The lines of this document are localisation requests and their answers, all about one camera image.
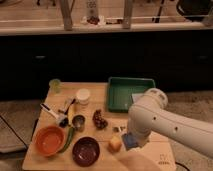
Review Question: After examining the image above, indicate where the blue sponge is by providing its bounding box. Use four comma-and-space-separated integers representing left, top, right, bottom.
122, 133, 138, 150

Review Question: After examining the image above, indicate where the purple bowl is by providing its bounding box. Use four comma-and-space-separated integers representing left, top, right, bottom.
72, 137, 100, 167

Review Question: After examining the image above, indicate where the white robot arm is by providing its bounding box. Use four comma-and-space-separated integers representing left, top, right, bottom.
127, 88, 213, 159

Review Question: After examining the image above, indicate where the orange bowl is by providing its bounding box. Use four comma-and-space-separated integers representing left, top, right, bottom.
34, 126, 65, 157

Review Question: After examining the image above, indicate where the green plastic tray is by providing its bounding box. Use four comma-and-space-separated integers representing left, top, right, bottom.
106, 77, 155, 113

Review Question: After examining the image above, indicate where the white lidded jar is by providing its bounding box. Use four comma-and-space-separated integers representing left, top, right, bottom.
76, 88, 90, 105

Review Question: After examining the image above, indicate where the white cloth in tray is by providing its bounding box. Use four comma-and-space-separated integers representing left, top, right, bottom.
132, 93, 143, 103

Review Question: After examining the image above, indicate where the black white marker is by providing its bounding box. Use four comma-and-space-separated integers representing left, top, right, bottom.
58, 98, 75, 114

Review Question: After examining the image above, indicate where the dark grape bunch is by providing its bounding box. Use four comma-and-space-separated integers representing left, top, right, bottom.
93, 110, 108, 130

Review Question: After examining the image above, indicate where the yellow banana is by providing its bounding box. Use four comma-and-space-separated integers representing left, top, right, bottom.
68, 104, 76, 126

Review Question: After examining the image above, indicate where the metal fork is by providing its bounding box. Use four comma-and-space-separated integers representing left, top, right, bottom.
113, 126, 126, 132

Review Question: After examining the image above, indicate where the small metal cup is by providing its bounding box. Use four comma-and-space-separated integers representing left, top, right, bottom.
72, 115, 85, 132

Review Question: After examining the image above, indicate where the small green cup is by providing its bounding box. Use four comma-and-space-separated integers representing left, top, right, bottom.
49, 79, 61, 93

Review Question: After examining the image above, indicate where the white handled brush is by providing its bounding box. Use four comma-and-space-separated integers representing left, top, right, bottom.
40, 103, 68, 128

